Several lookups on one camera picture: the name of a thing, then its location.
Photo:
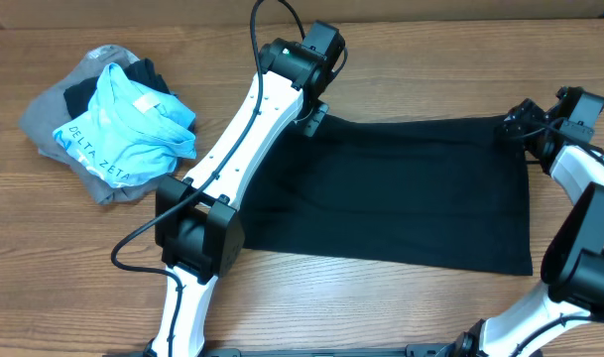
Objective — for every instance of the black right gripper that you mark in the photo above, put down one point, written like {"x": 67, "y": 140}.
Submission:
{"x": 517, "y": 118}

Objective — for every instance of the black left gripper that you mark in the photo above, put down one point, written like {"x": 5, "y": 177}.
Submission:
{"x": 312, "y": 120}

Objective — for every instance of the black t-shirt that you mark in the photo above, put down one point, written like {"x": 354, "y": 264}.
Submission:
{"x": 443, "y": 193}

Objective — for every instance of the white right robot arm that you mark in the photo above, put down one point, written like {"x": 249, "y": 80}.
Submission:
{"x": 570, "y": 292}

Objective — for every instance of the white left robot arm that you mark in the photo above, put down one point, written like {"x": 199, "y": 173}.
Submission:
{"x": 204, "y": 238}

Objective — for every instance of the light blue printed t-shirt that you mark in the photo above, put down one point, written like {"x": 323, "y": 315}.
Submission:
{"x": 130, "y": 133}

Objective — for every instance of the black garment in pile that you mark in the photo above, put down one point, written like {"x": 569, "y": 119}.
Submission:
{"x": 142, "y": 71}

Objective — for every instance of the grey folded garment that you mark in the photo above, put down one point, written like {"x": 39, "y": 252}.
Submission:
{"x": 48, "y": 111}

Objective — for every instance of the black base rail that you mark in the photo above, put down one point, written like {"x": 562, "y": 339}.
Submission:
{"x": 411, "y": 350}

